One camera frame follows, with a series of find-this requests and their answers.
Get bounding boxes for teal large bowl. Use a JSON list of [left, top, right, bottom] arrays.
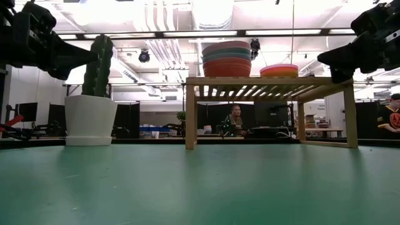
[[202, 47, 252, 56]]

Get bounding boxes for large black background monitor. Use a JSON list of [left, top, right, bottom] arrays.
[[253, 101, 291, 128]]

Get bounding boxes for black background panel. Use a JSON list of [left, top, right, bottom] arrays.
[[112, 102, 141, 139]]

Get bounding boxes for wooden slatted shelf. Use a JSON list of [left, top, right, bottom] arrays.
[[184, 76, 359, 150]]

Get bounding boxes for wooden background desk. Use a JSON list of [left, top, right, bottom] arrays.
[[304, 127, 344, 138]]

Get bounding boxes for black overhead light bar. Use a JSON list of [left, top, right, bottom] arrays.
[[54, 28, 357, 40]]

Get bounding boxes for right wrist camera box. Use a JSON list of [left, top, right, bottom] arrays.
[[350, 2, 381, 35]]

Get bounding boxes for black ceiling dome camera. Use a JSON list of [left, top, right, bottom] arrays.
[[138, 49, 151, 63], [249, 38, 261, 61]]

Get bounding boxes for small background plant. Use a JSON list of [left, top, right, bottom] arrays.
[[176, 111, 187, 137]]

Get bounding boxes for red background object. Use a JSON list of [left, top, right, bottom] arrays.
[[0, 114, 25, 132]]

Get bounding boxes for person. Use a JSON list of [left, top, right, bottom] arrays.
[[224, 104, 248, 138], [376, 92, 400, 134]]

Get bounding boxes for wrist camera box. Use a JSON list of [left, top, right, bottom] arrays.
[[350, 2, 381, 35], [21, 1, 58, 32]]

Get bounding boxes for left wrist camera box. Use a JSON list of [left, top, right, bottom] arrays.
[[21, 1, 58, 32]]

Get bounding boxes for pink large bowl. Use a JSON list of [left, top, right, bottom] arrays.
[[201, 40, 252, 51]]

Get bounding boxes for slate blue large bowl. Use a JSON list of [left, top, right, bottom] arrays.
[[202, 52, 252, 62]]

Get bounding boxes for white plant pot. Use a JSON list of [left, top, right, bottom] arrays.
[[64, 94, 119, 147]]

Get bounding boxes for blue storage bins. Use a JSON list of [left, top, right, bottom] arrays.
[[139, 126, 171, 132]]

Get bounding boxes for green table mat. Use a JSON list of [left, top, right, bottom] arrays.
[[0, 145, 400, 225]]

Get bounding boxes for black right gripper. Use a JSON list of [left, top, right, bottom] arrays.
[[317, 0, 400, 84]]

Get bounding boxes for red large bowl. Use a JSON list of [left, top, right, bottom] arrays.
[[202, 57, 253, 78]]

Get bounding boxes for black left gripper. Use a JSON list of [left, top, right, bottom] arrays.
[[0, 12, 98, 81]]

